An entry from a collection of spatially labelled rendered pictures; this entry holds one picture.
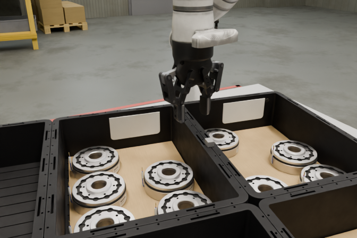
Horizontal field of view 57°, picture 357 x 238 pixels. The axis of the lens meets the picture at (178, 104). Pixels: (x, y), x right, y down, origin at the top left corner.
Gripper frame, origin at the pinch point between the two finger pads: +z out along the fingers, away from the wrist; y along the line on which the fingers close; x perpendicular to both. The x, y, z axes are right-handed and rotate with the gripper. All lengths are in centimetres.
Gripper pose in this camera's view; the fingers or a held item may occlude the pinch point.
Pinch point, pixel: (192, 110)
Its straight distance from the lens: 65.2
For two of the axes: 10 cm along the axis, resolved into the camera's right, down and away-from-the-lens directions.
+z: 0.1, 9.2, 3.8
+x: 5.8, 3.0, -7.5
